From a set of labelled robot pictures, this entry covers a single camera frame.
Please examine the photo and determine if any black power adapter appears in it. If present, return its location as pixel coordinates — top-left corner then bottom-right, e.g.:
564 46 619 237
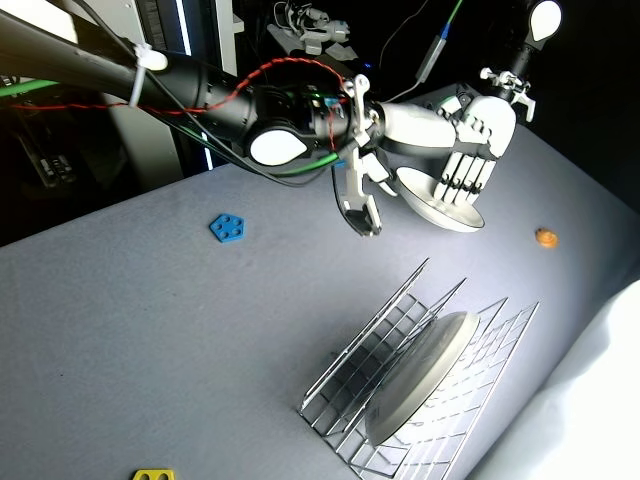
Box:
319 49 362 71

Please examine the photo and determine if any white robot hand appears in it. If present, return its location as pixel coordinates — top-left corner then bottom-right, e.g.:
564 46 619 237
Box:
432 92 517 210
367 99 494 197

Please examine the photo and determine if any wire dish rack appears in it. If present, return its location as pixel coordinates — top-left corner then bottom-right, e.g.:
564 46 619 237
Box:
298 257 541 480

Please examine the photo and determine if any white cloth backdrop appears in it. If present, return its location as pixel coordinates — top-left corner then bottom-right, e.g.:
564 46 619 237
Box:
464 279 640 480

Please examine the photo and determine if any white plate with dark rim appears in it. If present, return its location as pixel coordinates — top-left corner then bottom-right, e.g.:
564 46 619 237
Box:
394 166 486 234
363 310 481 448

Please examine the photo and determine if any grey cable adapter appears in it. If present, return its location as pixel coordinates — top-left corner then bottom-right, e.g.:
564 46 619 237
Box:
416 34 449 85

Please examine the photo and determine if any thin white cable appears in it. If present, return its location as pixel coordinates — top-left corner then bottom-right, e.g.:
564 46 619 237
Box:
384 79 420 104

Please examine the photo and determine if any blue pentagon block with holes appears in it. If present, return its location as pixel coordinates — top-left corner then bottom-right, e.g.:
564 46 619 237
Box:
208 213 250 245

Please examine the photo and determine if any green and blue cable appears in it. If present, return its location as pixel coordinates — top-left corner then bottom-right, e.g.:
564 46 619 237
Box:
438 0 465 40

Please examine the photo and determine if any white plastic device pile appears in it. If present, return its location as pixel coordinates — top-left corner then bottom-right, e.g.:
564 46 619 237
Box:
267 0 359 57

